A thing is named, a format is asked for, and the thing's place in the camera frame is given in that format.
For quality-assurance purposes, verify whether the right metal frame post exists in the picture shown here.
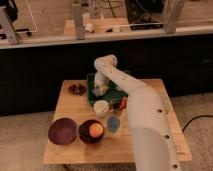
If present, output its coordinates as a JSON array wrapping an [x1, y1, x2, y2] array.
[[163, 0, 185, 33]]

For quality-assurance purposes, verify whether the metal frame post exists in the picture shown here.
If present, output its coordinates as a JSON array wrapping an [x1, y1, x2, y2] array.
[[72, 3, 85, 40], [163, 0, 185, 33], [0, 7, 19, 45]]

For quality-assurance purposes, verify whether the orange fruit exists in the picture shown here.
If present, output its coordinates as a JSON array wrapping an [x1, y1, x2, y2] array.
[[89, 123, 104, 138]]

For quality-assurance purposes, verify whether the red handled tool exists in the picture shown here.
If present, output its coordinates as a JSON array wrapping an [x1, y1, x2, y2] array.
[[113, 97, 127, 111]]

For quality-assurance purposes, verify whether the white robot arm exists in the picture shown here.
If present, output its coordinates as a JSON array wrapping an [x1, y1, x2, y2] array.
[[94, 55, 182, 171]]

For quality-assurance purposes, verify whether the empty purple bowl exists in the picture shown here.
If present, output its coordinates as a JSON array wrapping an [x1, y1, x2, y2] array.
[[48, 118, 77, 145]]

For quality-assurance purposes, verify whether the dark bowl with fruit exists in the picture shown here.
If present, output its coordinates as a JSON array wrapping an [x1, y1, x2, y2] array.
[[78, 119, 104, 144]]

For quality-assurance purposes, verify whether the wooden background table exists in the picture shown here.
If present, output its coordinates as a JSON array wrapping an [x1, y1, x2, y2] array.
[[64, 18, 131, 36]]

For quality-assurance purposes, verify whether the black floor cable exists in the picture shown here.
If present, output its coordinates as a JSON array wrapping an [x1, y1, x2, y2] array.
[[181, 114, 213, 134]]

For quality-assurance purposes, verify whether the blue sponge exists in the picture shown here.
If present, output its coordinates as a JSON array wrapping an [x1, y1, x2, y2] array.
[[92, 88, 100, 97]]

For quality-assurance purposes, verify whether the green plastic tray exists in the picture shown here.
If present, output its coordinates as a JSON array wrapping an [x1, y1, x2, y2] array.
[[86, 73, 126, 106]]

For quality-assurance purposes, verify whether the left metal frame post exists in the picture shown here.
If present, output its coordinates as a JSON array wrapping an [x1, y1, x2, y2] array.
[[0, 7, 19, 45]]

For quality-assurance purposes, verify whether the middle metal frame post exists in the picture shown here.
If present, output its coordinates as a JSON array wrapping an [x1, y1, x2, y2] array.
[[72, 3, 85, 40]]

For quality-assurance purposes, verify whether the white paper cup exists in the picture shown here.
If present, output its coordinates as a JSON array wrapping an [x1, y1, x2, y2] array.
[[93, 100, 109, 117]]

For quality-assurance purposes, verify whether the blue plastic cup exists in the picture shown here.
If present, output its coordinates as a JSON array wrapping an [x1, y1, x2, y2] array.
[[107, 116, 120, 132]]

